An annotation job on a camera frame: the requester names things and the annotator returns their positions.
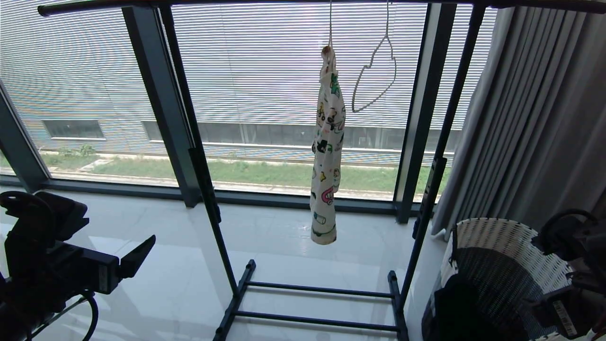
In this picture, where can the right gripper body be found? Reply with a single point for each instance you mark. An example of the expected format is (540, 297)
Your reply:
(577, 308)

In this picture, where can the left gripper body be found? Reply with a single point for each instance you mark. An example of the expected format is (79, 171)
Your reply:
(66, 270)

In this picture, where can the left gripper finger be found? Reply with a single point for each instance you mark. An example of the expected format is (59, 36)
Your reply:
(137, 258)

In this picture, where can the black garment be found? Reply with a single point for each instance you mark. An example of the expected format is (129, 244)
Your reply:
(454, 308)

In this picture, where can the cream printed garment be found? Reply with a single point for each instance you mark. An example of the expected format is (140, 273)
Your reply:
(326, 156)

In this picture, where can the pink clothes hanger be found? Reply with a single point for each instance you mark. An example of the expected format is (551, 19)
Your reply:
(387, 23)
(330, 23)

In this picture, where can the white laundry basket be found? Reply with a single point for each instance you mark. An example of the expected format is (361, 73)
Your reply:
(497, 237)

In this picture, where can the black clothes rack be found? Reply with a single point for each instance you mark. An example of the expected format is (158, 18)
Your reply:
(307, 289)

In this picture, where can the window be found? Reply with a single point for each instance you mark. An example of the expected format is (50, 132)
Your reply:
(156, 71)

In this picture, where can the brown curtain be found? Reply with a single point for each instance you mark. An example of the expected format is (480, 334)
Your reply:
(535, 118)

